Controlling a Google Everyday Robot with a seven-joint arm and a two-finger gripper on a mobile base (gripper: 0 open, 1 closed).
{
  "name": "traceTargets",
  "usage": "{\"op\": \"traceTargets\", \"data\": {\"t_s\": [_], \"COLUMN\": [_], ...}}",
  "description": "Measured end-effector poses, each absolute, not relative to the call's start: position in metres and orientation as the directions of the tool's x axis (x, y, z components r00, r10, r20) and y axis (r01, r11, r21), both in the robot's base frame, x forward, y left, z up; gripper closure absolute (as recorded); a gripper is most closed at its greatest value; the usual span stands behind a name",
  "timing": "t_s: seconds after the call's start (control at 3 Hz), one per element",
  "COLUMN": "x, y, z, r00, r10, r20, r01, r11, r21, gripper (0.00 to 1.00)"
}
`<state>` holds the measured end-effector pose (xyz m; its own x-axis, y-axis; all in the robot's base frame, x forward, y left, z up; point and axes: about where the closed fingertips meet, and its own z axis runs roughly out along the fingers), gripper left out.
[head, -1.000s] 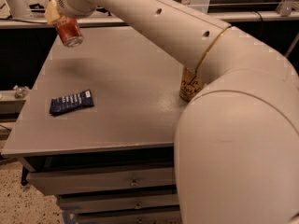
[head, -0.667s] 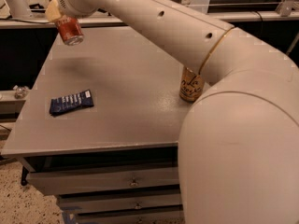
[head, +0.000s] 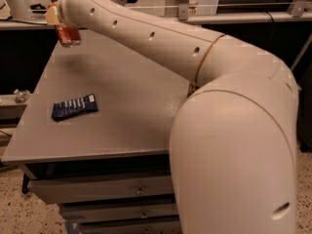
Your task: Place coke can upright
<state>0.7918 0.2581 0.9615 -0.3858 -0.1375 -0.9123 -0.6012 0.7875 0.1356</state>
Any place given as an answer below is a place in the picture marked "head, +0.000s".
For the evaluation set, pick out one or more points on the grey drawer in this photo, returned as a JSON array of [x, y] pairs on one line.
[[108, 213], [132, 226], [103, 187]]

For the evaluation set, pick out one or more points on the bottom grey drawer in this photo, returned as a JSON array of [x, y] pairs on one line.
[[132, 226]]

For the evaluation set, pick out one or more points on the top grey drawer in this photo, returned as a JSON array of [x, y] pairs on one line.
[[103, 187]]

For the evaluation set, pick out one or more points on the crumpled clear plastic bottle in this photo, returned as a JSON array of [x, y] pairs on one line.
[[21, 96]]

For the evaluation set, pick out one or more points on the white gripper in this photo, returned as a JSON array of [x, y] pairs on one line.
[[61, 11]]

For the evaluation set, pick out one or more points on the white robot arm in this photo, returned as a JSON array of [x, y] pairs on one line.
[[233, 142]]

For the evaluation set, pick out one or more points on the red coke can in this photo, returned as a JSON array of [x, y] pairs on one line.
[[68, 36]]

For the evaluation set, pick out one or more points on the dark blue snack packet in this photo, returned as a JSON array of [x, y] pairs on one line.
[[73, 107]]

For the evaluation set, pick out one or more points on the grey drawer cabinet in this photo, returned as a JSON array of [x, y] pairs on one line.
[[137, 101]]

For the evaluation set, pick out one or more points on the gold LaCroix can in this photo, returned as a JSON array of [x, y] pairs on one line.
[[192, 88]]

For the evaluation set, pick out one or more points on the white pipe leg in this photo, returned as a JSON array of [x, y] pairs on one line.
[[19, 9]]

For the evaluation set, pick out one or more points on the middle grey drawer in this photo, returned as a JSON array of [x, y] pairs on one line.
[[108, 213]]

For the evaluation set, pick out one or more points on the grey metal rail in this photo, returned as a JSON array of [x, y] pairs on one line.
[[11, 24]]

